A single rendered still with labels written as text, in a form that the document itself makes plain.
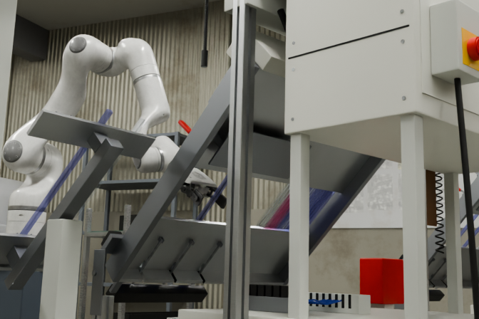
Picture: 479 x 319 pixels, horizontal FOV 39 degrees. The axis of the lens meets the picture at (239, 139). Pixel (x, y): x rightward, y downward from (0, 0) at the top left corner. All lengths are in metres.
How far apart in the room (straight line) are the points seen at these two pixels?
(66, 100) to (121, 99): 4.79
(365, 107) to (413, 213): 0.23
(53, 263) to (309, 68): 0.74
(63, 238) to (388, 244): 4.30
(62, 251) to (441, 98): 0.91
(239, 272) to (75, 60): 1.01
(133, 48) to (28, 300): 0.83
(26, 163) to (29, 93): 5.59
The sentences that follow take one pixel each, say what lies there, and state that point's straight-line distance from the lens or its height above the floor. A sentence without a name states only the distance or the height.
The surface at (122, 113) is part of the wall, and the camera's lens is 6.96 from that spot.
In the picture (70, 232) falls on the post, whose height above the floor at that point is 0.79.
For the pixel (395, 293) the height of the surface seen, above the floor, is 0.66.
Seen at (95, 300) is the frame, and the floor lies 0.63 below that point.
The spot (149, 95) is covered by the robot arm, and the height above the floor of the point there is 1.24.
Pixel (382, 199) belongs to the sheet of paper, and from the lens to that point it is 5.71.
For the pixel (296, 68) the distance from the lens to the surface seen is 1.46.
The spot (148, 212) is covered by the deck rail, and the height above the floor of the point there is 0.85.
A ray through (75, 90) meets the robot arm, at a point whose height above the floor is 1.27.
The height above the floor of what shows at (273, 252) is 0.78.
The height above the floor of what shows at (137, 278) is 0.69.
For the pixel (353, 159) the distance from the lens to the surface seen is 2.09.
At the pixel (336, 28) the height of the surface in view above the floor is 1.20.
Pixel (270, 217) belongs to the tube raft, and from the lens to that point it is 2.08.
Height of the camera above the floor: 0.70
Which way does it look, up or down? 12 degrees up
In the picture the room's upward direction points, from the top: 2 degrees clockwise
